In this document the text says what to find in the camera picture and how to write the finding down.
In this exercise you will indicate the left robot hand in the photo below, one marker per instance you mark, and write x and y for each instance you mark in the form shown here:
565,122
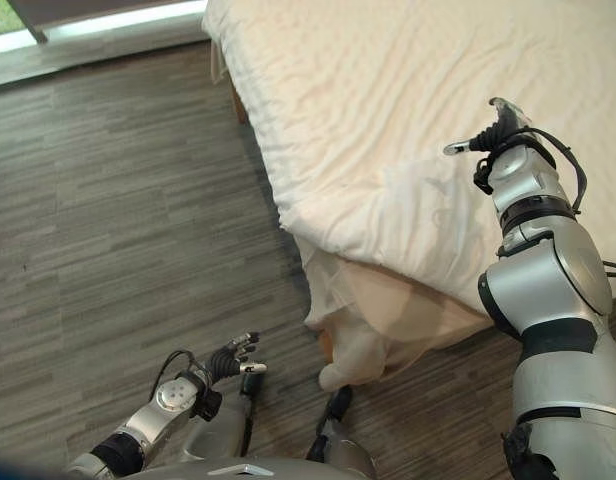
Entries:
227,361

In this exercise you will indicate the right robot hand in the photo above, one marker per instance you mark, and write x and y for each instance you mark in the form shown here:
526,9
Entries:
503,131

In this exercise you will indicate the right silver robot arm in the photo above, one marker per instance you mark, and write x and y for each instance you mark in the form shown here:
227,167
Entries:
553,310

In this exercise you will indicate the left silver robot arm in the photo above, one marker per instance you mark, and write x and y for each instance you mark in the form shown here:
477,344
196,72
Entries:
148,425

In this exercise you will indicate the bed with beige sheet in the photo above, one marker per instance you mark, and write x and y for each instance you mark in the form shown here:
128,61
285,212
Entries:
368,310

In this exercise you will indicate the left silver robot leg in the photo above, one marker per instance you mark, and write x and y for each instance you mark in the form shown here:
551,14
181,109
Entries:
248,405

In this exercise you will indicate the silver robot leg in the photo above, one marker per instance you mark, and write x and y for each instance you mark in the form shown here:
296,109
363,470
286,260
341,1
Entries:
248,405
333,425

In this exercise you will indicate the white duvet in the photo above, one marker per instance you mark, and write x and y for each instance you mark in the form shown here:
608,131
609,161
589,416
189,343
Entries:
413,125

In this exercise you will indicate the right silver robot leg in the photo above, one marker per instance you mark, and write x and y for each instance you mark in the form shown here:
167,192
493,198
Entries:
333,425

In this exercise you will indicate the white window sill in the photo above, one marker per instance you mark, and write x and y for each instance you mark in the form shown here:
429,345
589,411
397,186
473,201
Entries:
98,42

